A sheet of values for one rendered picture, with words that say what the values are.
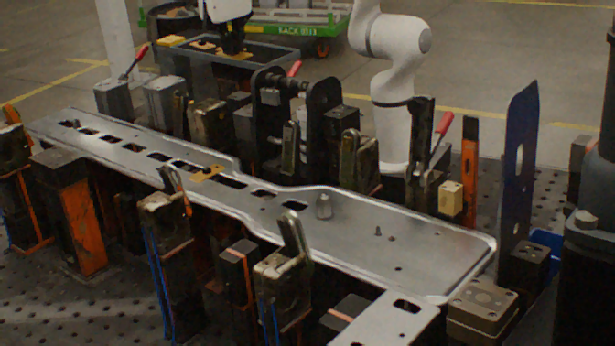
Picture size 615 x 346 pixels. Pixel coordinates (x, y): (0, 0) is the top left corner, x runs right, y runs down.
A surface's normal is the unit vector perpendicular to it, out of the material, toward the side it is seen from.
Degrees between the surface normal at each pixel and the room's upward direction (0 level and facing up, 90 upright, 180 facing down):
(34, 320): 0
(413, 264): 0
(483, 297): 0
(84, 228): 90
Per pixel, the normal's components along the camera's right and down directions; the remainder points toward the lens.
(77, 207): 0.77, 0.23
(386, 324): -0.08, -0.89
